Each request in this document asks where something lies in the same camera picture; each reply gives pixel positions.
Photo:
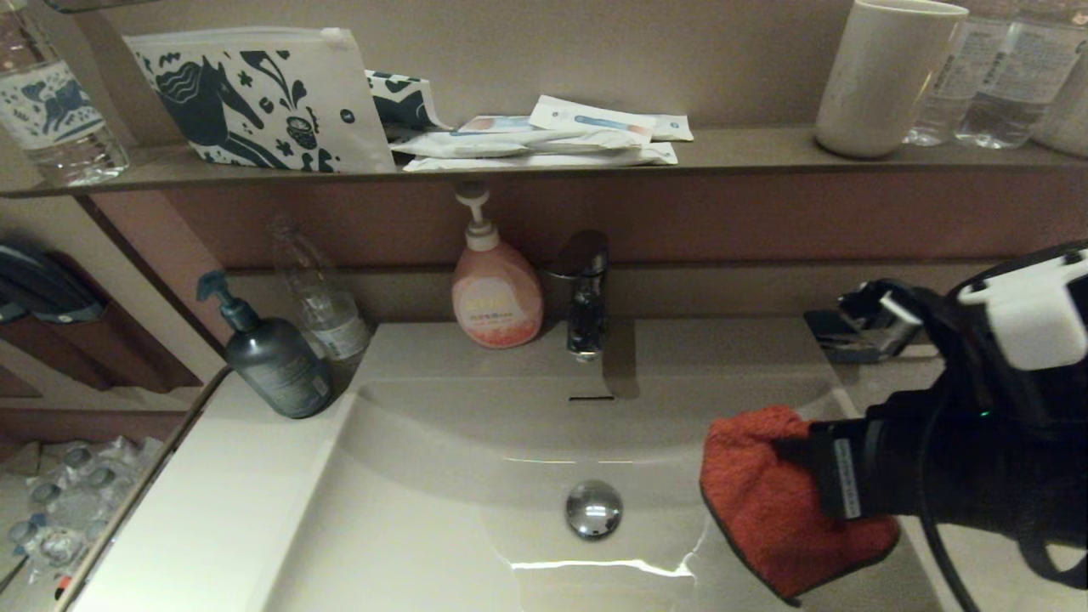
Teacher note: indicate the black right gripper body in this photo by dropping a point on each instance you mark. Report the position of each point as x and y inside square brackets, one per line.
[884, 467]

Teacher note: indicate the chrome drain stopper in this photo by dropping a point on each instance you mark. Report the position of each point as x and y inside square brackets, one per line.
[593, 508]

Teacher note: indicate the beige ceramic cup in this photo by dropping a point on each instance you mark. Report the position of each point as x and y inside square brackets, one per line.
[1067, 123]
[884, 85]

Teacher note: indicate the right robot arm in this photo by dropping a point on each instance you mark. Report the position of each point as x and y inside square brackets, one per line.
[1020, 476]

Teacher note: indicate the dark blue bag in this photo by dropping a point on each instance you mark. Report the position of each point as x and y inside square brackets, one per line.
[42, 285]

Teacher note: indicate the dark green pump bottle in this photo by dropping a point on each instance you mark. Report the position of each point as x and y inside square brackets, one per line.
[274, 365]

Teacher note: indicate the pink soap pump bottle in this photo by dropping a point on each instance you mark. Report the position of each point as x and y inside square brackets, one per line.
[495, 297]

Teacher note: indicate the long white plastic packet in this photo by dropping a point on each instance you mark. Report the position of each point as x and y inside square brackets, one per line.
[476, 144]

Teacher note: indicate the water bottle blue print label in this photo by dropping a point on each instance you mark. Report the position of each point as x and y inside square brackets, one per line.
[55, 110]

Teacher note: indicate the clear empty plastic bottle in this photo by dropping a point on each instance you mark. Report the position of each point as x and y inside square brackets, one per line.
[325, 306]

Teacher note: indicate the brown wall shelf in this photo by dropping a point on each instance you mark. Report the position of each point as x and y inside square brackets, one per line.
[765, 151]

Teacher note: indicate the white packet with orange print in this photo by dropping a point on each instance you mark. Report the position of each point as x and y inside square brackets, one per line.
[497, 124]

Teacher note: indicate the orange microfibre cleaning cloth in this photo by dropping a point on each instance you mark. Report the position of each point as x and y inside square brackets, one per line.
[765, 518]

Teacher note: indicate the small white sachet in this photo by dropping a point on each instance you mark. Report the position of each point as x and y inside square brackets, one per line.
[673, 127]

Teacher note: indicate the brown wooden side shelf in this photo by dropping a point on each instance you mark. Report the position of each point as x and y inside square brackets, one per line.
[144, 357]

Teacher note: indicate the shrink-wrapped bottle pack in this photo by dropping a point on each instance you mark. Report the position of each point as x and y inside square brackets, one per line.
[68, 501]

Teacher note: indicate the clear water bottle white label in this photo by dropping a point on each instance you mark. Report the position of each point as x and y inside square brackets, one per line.
[943, 102]
[1016, 85]

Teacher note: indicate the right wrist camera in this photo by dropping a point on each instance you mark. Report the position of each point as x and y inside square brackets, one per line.
[1028, 327]

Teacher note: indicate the dark blue small box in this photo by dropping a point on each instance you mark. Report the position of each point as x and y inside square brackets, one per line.
[820, 327]

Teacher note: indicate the small horse print pouch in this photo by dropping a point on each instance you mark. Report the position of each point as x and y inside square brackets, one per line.
[406, 104]

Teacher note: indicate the flat white plastic packet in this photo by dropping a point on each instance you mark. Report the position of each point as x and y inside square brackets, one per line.
[595, 157]

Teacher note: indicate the white toothbrush packet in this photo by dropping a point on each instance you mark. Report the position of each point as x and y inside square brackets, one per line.
[595, 119]

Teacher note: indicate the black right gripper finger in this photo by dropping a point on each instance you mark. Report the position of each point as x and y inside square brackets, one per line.
[792, 450]

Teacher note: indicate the white wash basin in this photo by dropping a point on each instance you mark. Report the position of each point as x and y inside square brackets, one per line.
[408, 527]

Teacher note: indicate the large horse print zip pouch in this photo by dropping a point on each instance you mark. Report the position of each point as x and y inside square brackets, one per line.
[336, 85]

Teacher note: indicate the chrome sink faucet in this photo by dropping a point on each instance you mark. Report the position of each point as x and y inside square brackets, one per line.
[586, 297]

